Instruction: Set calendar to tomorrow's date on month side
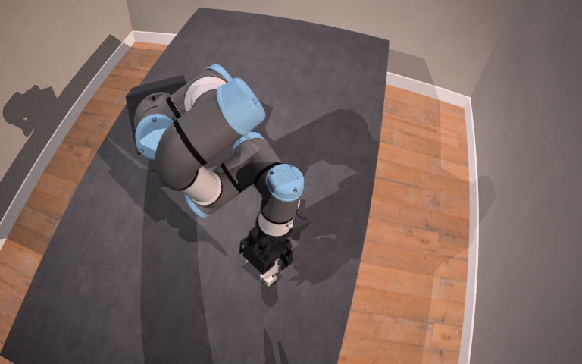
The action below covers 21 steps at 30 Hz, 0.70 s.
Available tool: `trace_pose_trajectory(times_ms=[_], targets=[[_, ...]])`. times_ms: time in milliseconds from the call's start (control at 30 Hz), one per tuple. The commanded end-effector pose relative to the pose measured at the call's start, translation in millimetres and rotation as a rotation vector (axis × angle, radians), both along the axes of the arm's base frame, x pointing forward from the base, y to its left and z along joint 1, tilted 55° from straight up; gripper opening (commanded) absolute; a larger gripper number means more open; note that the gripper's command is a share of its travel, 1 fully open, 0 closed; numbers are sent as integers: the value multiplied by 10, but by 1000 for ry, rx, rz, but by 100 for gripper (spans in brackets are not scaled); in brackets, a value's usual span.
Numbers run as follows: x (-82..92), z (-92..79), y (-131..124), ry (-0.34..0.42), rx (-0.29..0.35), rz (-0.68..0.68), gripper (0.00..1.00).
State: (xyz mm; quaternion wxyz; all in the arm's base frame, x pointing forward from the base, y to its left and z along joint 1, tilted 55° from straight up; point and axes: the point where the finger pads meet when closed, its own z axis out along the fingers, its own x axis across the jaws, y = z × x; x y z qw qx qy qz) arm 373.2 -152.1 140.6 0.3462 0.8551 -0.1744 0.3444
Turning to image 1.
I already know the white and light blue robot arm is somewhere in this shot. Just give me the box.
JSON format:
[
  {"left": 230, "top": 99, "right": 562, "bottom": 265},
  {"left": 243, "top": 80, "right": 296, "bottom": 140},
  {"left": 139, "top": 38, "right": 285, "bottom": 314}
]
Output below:
[{"left": 134, "top": 64, "right": 311, "bottom": 237}]

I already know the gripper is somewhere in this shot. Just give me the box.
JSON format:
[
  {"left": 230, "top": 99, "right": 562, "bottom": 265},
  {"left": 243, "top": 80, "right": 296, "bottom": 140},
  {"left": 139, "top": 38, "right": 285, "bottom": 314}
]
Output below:
[{"left": 239, "top": 213, "right": 293, "bottom": 279}]

